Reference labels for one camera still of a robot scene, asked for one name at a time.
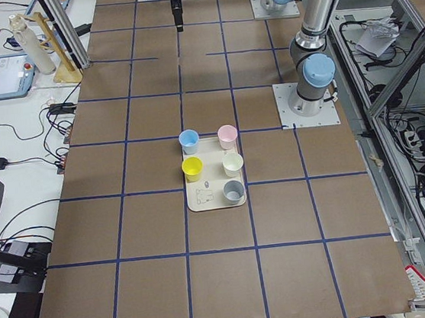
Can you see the grey robot arm near tray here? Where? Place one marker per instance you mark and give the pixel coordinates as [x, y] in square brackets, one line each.
[314, 68]

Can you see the blue plastic cup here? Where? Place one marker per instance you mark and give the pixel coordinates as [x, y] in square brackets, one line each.
[189, 140]

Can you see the pink plastic cup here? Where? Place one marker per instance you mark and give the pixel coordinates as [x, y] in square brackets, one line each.
[227, 136]

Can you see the yellow plastic cup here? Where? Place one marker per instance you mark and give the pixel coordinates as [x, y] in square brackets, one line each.
[192, 168]

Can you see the cream plastic cup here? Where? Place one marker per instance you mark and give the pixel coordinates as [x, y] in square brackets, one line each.
[232, 163]

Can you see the grey plastic cup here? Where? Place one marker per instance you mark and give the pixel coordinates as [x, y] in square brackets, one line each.
[234, 192]

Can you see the wooden stand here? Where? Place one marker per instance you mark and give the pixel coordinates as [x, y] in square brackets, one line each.
[66, 71]

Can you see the white water bottle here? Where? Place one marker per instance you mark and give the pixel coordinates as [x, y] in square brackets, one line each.
[30, 44]

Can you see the blue teach pendant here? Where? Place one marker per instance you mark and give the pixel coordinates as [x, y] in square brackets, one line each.
[16, 75]

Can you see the cream plastic tray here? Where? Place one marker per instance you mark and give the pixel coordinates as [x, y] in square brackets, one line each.
[207, 193]

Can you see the crumpled white paper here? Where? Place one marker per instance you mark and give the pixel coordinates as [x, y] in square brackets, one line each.
[379, 35]

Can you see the white arm base plate near rack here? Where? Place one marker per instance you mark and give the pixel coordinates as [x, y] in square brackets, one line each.
[290, 11]

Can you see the aluminium frame post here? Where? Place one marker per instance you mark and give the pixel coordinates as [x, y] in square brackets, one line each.
[67, 33]

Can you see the white arm base plate near tray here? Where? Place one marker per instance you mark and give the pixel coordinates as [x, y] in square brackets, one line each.
[295, 112]

